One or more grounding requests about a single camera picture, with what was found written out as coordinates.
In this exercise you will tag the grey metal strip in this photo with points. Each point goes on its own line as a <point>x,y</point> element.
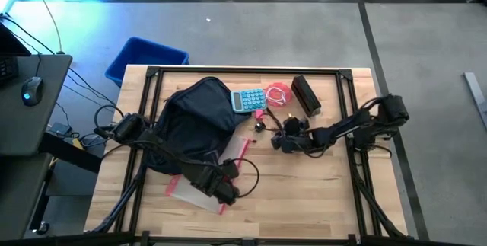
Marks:
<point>475,97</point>

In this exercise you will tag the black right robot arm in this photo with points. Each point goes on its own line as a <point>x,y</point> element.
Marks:
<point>342,130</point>

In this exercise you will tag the blue plastic bin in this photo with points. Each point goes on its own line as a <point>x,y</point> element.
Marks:
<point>144,53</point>

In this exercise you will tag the small dark grey item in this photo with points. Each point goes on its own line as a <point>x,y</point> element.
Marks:
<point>260,126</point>

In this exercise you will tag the dark grey side table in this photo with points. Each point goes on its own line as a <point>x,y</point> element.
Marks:
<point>19,192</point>

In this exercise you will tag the black computer mouse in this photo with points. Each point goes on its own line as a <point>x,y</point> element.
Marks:
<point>32,91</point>

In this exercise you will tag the light blue calculator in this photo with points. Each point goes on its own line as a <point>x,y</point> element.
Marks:
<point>249,100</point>

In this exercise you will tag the black desk support beam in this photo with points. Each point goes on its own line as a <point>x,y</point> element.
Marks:
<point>68,154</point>

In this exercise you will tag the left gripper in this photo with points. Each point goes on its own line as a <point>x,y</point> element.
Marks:
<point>211,181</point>

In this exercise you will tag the small red block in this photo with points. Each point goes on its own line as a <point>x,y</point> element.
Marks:
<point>258,114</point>

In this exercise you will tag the black monitor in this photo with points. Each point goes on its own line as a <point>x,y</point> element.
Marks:
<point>11,44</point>

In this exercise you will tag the black rectangular case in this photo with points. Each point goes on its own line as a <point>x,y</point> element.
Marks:
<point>306,95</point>

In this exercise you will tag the black power adapter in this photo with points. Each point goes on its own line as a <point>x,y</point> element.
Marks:
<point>59,128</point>

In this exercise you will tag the black table-level camera mount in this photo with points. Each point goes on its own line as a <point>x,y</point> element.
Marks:
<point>247,241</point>

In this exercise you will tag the black desk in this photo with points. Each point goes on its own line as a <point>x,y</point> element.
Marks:
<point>23,124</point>

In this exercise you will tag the black caster wheel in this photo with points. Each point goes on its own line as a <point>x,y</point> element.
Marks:
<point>42,229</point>

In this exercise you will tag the black aluminium table frame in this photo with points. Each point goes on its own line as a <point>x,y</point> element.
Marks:
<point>247,70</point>

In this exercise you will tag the black keyboard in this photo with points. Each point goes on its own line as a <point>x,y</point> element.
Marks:
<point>7,69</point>

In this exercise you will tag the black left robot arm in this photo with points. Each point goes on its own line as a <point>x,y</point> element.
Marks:
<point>129,128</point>

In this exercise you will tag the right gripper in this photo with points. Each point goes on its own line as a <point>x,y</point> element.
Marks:
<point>298,143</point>

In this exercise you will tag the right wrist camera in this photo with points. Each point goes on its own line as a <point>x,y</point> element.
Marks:
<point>292,126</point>

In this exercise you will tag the white mesh pouch red trim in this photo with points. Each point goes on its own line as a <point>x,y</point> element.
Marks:
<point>190,194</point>

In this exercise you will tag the navy blue backpack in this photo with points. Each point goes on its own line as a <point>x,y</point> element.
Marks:
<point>194,120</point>

